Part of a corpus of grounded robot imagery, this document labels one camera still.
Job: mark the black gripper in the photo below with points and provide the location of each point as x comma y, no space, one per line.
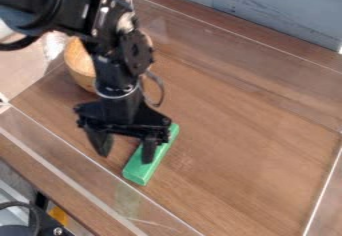
123,115

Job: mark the green rectangular block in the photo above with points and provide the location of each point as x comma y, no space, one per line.
139,172

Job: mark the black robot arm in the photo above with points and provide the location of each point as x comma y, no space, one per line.
107,27

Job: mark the brown wooden bowl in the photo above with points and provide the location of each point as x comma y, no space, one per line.
79,64

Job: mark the black and yellow clamp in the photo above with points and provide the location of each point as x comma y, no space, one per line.
50,226

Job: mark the clear acrylic tray enclosure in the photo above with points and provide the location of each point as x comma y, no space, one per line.
254,168

